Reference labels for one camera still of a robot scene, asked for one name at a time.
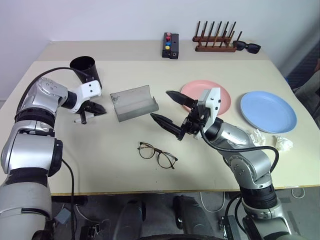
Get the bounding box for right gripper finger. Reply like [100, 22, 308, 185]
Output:
[165, 90, 198, 110]
[149, 112, 183, 139]

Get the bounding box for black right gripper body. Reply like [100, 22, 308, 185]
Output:
[175, 99, 212, 142]

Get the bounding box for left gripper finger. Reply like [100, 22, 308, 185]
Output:
[89, 101, 107, 112]
[86, 107, 108, 116]

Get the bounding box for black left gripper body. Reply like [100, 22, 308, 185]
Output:
[79, 99, 95, 125]

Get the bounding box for grey open glasses case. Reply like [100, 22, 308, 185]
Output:
[109, 84, 160, 123]

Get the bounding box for black cup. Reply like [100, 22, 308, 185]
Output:
[69, 55, 103, 88]

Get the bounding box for pink plate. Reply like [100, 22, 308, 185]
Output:
[180, 79, 232, 117]

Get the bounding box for tortoiseshell round eyeglasses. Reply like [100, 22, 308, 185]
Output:
[136, 141, 179, 171]

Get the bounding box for plain black box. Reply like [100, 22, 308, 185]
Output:
[169, 33, 180, 61]

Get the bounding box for black box with coloured buttons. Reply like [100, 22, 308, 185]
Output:
[161, 32, 174, 59]

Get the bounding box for brown wooden plate rack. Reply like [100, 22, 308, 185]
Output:
[192, 20, 244, 53]

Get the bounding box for crumpled white tissue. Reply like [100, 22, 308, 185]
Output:
[245, 128, 266, 146]
[272, 135, 294, 152]

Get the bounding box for blue plate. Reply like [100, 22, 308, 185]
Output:
[240, 90, 298, 134]

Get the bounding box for black sunglasses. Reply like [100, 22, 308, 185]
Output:
[232, 39, 262, 55]

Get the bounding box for dark rounded robot leg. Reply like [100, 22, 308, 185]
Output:
[173, 194, 216, 240]
[113, 198, 147, 240]

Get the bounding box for small grey floor box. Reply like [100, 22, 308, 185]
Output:
[56, 208, 71, 225]

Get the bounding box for dark grey chair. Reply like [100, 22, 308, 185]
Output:
[293, 71, 320, 119]

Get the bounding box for black ribbed panel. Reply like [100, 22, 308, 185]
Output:
[286, 46, 320, 89]

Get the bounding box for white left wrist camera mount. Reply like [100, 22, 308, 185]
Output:
[73, 80, 103, 115]

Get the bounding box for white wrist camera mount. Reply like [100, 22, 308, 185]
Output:
[198, 87, 222, 140]
[73, 80, 103, 115]

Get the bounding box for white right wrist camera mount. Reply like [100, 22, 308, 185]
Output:
[198, 87, 222, 140]

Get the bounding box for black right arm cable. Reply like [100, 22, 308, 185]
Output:
[199, 124, 280, 176]

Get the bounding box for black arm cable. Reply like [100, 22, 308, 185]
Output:
[199, 124, 280, 176]
[18, 66, 78, 111]

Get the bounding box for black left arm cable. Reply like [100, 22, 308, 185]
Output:
[18, 66, 78, 111]

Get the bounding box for white floor cable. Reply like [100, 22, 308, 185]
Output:
[199, 190, 226, 213]

